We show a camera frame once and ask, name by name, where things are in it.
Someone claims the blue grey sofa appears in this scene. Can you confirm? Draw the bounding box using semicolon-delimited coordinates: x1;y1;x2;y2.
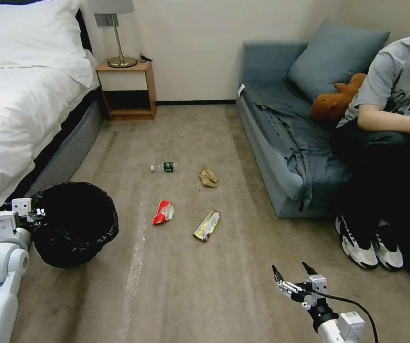
236;41;356;219

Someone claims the clear plastic bottle green label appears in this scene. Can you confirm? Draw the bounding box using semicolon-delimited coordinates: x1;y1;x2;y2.
150;161;179;174

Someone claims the yellow brown snack wrapper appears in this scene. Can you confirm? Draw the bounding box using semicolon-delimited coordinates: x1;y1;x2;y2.
192;209;222;243

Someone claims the crumpled brown paper bag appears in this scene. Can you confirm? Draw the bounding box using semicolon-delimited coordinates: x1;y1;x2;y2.
198;166;219;188

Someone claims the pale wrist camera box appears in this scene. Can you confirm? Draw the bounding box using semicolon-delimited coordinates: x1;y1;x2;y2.
11;197;34;217
309;274;329;295

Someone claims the white bed duvet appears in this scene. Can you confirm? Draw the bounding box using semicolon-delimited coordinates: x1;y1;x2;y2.
0;46;100;229

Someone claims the white black sneaker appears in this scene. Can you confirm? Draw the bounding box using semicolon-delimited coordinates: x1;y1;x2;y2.
335;214;379;271
371;220;404;271

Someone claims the brown plush toy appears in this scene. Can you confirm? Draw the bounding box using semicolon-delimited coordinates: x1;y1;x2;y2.
310;73;367;124

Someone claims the white pillow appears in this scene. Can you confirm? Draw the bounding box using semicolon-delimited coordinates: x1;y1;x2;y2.
0;0;88;61

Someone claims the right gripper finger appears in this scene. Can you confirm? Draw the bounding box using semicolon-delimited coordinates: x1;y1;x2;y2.
301;262;318;286
271;264;308;299

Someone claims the wooden nightstand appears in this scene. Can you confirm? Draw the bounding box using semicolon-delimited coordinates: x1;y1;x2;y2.
95;60;157;121

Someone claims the dark headboard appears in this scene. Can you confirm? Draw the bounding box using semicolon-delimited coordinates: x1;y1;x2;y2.
75;9;93;54

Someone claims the grey bed base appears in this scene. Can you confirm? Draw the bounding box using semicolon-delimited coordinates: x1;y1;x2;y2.
30;100;104;195

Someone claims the brass table lamp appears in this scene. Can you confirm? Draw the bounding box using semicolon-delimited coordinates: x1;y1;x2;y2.
90;0;138;69

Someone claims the red snack wrapper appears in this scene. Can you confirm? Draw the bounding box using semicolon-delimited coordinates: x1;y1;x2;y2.
151;200;175;226

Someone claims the grey wall switch panel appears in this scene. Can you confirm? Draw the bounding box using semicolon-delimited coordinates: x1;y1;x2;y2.
94;13;120;28

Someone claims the black trash bin with bag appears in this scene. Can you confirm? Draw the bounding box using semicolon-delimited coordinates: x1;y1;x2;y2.
30;181;119;269

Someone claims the person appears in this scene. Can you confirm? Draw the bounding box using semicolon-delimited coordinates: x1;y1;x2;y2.
330;9;410;290

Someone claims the blue grey cushion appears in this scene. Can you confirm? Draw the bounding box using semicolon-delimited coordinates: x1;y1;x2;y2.
287;18;391;104

